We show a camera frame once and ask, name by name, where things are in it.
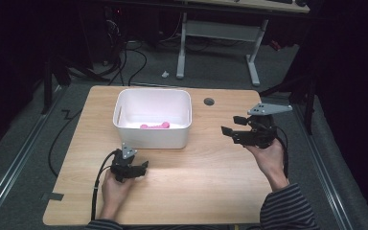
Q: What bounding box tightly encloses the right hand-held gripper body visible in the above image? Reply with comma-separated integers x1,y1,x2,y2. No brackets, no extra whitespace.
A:
231,103,293,150

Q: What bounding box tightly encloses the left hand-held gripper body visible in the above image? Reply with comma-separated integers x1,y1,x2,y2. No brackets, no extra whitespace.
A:
109,142,139,184

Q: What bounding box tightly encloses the white plastic bin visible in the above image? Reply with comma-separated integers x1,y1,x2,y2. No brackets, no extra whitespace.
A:
112,87,194,150

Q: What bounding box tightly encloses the pink bone chew toy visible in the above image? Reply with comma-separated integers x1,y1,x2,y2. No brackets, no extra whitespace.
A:
139,121,172,130

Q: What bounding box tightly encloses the person's left hand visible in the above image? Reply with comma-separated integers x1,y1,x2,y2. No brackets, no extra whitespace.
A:
101,168,136,215

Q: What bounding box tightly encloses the person's right hand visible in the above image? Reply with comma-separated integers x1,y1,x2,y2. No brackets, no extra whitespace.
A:
244,138,286,184

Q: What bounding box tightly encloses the black metal stand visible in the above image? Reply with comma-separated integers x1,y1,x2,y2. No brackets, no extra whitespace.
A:
259,60,318,136
40,52,111,115

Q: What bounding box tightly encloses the grey tape piece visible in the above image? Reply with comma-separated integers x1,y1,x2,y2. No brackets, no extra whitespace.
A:
40,192,65,202

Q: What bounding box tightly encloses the small red object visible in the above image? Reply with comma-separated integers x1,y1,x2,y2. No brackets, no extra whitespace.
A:
269,39,283,52

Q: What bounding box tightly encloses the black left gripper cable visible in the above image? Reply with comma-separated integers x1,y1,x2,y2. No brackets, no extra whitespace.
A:
90,149,119,222

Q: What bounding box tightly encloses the black floor cable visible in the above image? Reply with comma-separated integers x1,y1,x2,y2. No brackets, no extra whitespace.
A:
47,108,84,178

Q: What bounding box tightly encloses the metal floor rail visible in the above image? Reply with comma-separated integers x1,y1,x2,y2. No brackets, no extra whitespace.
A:
290,102,355,230
0,85,65,222

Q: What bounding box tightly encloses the grey metal frame desk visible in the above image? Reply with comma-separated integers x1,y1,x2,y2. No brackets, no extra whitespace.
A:
174,0,311,88

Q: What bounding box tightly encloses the bundle of black cables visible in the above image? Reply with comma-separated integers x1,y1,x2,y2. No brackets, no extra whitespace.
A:
105,12,149,87

